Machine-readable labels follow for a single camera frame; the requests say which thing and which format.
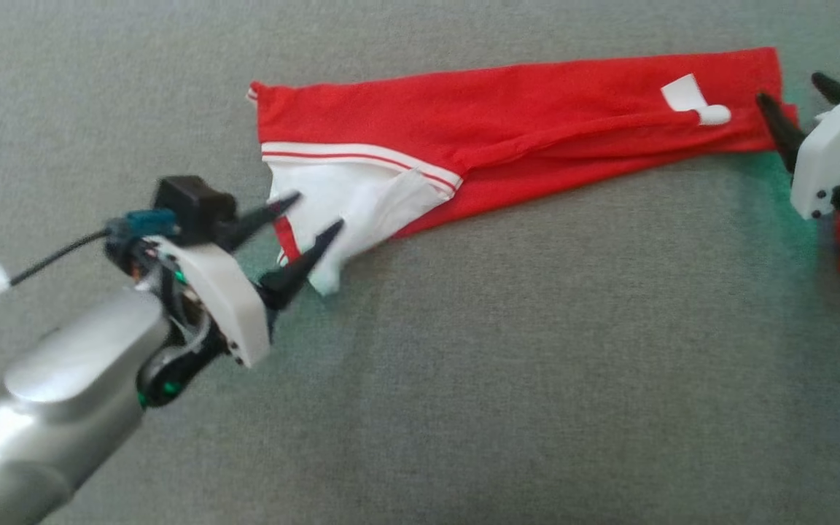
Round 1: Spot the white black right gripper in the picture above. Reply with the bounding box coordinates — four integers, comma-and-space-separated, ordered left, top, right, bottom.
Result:
755, 71, 840, 219

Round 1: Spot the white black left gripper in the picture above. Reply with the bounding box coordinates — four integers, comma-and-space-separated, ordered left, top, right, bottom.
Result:
150, 191, 344, 369

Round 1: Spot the red shirt with white sleeves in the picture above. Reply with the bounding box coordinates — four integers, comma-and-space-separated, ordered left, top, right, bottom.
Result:
247, 47, 800, 298

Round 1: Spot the grey fabric sofa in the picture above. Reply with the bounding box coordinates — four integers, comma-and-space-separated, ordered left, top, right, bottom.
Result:
0, 0, 840, 525

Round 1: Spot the black left cable teal plug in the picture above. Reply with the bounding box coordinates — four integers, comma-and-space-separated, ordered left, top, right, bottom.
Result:
0, 209, 178, 319

